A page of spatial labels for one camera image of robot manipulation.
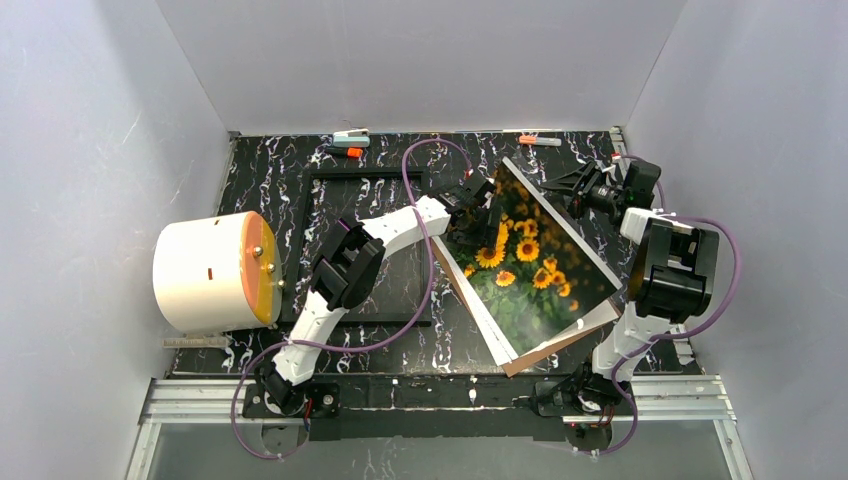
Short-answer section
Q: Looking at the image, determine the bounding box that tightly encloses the sunflower photo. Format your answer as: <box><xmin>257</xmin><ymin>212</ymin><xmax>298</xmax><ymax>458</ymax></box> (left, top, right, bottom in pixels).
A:
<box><xmin>439</xmin><ymin>157</ymin><xmax>624</xmax><ymax>358</ymax></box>

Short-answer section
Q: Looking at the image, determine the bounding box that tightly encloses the black picture frame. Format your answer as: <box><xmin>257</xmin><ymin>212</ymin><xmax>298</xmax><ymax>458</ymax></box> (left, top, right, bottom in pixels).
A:
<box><xmin>278</xmin><ymin>167</ymin><xmax>409</xmax><ymax>327</ymax></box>

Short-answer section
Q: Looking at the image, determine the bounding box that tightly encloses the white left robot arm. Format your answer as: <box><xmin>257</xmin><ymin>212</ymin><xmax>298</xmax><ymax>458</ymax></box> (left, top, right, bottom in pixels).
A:
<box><xmin>264</xmin><ymin>170</ymin><xmax>500</xmax><ymax>388</ymax></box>

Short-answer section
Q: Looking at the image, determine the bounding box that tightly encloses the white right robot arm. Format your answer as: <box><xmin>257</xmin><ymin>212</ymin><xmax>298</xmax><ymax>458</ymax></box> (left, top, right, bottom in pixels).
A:
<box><xmin>541</xmin><ymin>155</ymin><xmax>720</xmax><ymax>387</ymax></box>

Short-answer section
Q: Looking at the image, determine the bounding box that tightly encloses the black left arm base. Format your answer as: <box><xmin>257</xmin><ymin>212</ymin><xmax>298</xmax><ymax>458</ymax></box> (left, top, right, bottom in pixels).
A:
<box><xmin>240</xmin><ymin>369</ymin><xmax>341</xmax><ymax>419</ymax></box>

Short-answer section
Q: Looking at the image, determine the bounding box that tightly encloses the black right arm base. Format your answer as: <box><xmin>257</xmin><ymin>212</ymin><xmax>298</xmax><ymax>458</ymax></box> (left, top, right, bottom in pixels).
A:
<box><xmin>529</xmin><ymin>363</ymin><xmax>624</xmax><ymax>417</ymax></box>

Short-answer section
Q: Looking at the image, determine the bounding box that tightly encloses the orange white marker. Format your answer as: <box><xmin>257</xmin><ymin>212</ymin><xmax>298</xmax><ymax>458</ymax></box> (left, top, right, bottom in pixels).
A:
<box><xmin>518</xmin><ymin>135</ymin><xmax>562</xmax><ymax>147</ymax></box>

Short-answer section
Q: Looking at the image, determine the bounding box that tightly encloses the black orange marker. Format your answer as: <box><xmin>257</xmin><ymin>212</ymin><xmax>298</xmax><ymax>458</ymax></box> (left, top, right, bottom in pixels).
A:
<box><xmin>324</xmin><ymin>146</ymin><xmax>364</xmax><ymax>158</ymax></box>

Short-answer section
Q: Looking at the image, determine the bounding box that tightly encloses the white mat board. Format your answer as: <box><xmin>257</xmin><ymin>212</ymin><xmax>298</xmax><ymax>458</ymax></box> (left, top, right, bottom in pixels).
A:
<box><xmin>432</xmin><ymin>238</ymin><xmax>620</xmax><ymax>376</ymax></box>

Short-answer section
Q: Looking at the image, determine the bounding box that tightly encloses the brown backing board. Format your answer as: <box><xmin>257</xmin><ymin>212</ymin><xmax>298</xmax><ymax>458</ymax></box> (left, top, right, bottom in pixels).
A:
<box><xmin>433</xmin><ymin>251</ymin><xmax>624</xmax><ymax>379</ymax></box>

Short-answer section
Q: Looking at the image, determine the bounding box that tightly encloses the white cylinder orange lid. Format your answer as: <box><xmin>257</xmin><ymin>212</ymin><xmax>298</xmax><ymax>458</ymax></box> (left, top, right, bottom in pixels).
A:
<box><xmin>152</xmin><ymin>211</ymin><xmax>284</xmax><ymax>334</ymax></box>

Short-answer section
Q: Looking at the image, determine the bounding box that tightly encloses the wooden ruler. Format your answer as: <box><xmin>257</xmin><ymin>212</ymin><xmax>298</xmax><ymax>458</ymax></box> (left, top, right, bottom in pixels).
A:
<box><xmin>161</xmin><ymin>336</ymin><xmax>231</xmax><ymax>349</ymax></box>

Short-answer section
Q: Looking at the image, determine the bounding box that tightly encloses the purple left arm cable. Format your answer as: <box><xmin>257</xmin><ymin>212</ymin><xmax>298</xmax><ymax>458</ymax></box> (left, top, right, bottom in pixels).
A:
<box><xmin>229</xmin><ymin>136</ymin><xmax>476</xmax><ymax>462</ymax></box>

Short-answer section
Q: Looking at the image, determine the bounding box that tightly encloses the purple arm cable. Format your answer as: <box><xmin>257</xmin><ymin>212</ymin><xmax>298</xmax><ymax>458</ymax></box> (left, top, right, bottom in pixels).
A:
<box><xmin>569</xmin><ymin>153</ymin><xmax>743</xmax><ymax>457</ymax></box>
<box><xmin>229</xmin><ymin>136</ymin><xmax>476</xmax><ymax>462</ymax></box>

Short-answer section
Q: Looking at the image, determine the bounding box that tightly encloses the aluminium rail frame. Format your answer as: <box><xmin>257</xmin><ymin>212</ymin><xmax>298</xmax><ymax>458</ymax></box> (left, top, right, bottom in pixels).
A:
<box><xmin>126</xmin><ymin>375</ymin><xmax>753</xmax><ymax>479</ymax></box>

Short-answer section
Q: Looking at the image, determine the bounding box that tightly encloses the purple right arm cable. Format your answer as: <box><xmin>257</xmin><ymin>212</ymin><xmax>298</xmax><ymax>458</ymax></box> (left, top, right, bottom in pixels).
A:
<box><xmin>569</xmin><ymin>153</ymin><xmax>743</xmax><ymax>457</ymax></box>

